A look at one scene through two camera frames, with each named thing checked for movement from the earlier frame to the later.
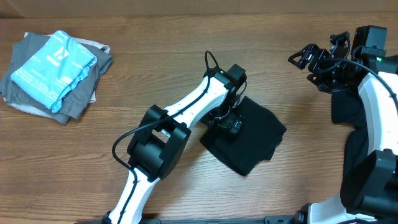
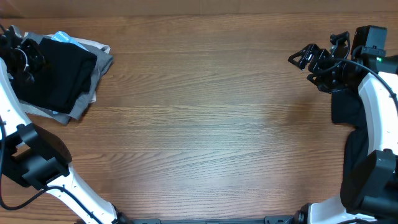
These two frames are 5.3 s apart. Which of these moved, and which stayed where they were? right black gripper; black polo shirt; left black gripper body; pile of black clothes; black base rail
Moved: left black gripper body; black polo shirt
Stayed: right black gripper; black base rail; pile of black clothes
